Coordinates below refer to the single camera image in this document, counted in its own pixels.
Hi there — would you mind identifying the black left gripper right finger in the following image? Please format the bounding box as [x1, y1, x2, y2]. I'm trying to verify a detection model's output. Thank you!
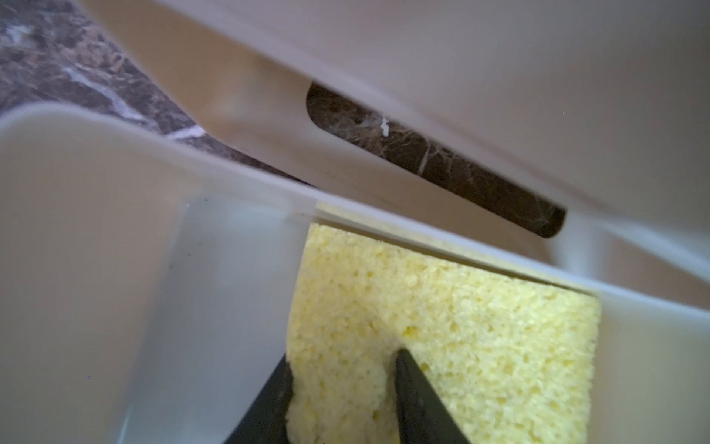
[395, 349, 470, 444]

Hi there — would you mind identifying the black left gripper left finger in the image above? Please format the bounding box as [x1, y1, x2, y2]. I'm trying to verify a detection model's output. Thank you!
[225, 356, 293, 444]

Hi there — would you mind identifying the bright yellow drawer sponge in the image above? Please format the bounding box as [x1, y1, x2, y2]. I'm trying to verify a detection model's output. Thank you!
[286, 224, 602, 443]

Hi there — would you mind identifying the cream bottom drawer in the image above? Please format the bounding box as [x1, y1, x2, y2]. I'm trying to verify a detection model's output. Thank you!
[1, 103, 709, 443]

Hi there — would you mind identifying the cream drawer cabinet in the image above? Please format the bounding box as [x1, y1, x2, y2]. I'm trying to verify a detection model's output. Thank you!
[81, 1, 709, 308]

